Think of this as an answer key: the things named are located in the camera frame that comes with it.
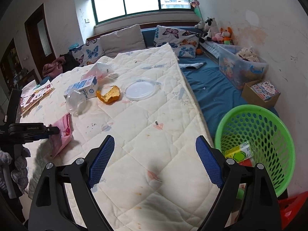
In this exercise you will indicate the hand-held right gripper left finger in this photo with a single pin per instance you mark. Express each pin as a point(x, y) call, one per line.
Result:
point(101, 158)

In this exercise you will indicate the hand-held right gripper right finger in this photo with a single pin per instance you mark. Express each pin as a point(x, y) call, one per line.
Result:
point(209, 163)

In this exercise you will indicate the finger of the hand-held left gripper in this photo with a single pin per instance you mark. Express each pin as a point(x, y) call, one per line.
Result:
point(53, 130)

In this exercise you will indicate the pink packet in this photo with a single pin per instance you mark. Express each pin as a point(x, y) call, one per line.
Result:
point(63, 137)

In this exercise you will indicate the yellow green juice carton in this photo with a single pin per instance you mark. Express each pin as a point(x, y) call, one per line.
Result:
point(238, 152)

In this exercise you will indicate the green plastic basket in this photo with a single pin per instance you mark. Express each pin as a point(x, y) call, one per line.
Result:
point(284, 149)

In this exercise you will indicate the clear plastic cup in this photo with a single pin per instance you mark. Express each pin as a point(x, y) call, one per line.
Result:
point(77, 102)

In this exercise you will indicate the cartoon picture book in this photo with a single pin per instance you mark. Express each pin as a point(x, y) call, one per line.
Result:
point(33, 96)

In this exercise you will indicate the blue white milk carton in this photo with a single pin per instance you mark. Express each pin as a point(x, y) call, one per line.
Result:
point(81, 86)

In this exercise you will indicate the pink clothing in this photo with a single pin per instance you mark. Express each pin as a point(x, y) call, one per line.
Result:
point(51, 68)

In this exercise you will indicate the orange peel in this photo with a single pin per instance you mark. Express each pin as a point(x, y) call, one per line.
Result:
point(110, 96)

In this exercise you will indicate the dark wooden cabinet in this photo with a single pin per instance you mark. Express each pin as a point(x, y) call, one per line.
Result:
point(14, 67)

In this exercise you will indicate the blue bed sheet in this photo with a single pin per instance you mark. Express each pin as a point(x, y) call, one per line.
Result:
point(216, 93)

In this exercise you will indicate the dark clothing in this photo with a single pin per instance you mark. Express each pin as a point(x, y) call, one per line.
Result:
point(71, 61)

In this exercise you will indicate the white plastic bag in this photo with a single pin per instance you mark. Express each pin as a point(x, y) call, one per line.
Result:
point(98, 69)

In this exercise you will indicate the cardboard box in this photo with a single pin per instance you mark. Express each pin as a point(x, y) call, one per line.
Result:
point(250, 95)

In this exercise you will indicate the clear flat lid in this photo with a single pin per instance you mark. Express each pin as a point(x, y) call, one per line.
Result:
point(140, 89)

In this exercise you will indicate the butterfly print pillow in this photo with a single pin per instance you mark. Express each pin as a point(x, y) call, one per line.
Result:
point(187, 50)
point(89, 53)
point(173, 35)

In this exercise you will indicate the teal plastic item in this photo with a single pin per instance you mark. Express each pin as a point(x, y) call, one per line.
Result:
point(73, 46)

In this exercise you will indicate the cartoon printed booklet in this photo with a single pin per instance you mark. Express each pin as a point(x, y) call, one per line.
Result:
point(264, 90)

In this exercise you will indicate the red plastic stool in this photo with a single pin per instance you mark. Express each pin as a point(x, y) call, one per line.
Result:
point(293, 204)

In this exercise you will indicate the dark wooden door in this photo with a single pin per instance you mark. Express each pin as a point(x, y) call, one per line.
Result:
point(36, 36)

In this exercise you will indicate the grey patterned cloth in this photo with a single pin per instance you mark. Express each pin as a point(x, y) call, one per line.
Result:
point(192, 65)

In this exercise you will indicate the clear storage bin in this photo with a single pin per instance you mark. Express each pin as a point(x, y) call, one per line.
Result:
point(228, 65)

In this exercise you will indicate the small orange ball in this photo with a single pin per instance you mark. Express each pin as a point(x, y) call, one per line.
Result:
point(199, 51)

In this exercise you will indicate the patterned folded mat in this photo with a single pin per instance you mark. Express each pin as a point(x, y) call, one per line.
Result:
point(209, 49)

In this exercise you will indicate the spotted cream cloth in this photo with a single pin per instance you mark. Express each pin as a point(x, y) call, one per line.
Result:
point(246, 54)

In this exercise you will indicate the pink plush toy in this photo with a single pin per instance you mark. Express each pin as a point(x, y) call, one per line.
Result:
point(218, 36)

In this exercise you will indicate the orange fox plush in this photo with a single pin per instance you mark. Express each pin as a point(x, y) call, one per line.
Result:
point(226, 35)

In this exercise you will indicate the blue backrest cushion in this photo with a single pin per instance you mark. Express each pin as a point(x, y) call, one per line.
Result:
point(149, 37)

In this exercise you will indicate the black white cow plush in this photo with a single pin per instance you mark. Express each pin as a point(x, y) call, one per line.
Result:
point(210, 27)

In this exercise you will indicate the grey plush toy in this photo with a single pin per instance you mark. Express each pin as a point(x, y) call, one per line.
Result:
point(200, 25)

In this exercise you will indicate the green framed window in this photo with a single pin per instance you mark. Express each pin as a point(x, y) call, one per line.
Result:
point(139, 2)

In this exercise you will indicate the green pinwheel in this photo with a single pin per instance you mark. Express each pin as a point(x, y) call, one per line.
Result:
point(195, 3)

